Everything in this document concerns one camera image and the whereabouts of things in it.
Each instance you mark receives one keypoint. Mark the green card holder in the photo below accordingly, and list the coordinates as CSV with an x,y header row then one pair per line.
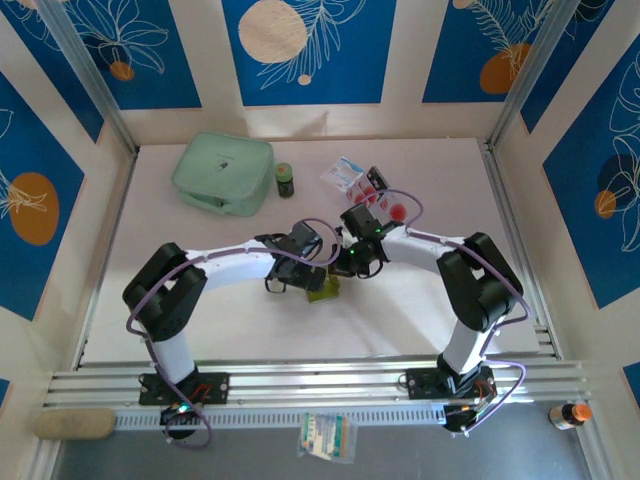
x,y
325,293

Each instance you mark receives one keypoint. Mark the clear acrylic card stand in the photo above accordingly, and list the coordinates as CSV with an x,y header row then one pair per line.
x,y
386,191

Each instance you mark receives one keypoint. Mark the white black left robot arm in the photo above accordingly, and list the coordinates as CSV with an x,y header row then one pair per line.
x,y
235,267

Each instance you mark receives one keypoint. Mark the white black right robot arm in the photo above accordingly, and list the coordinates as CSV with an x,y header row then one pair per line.
x,y
415,250

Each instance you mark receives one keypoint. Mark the red white april card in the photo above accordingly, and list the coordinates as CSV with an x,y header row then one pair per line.
x,y
367,188
356,196
397,210

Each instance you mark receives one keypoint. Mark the black VIP card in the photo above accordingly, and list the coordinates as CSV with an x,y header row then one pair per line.
x,y
376,175

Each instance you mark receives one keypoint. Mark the small jar with green lid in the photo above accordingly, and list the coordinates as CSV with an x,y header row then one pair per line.
x,y
285,185

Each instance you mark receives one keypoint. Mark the white blue sachet packet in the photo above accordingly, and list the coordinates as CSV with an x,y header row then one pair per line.
x,y
341,171

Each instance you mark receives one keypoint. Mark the mint green zip pouch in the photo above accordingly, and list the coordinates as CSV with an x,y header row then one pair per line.
x,y
222,167

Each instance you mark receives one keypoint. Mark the clear plastic bag packet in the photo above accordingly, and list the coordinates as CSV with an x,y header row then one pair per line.
x,y
325,435

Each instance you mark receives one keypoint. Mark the beige foam block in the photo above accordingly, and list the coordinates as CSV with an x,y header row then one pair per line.
x,y
75,424

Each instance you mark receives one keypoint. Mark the amber bottle with orange cap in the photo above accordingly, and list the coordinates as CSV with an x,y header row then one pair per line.
x,y
570,416

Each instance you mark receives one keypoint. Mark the aluminium frame rail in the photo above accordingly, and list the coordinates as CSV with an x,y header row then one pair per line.
x,y
310,382

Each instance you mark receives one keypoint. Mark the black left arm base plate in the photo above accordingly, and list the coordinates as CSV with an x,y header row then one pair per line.
x,y
215,387

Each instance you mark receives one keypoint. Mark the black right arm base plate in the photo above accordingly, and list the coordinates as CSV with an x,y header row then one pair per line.
x,y
420,382

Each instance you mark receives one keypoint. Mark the aluminium table side rail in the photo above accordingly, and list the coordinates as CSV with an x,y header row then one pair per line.
x,y
111,250
517,250

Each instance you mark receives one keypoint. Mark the aluminium frame post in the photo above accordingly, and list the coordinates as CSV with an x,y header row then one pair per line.
x,y
532,75
87,75

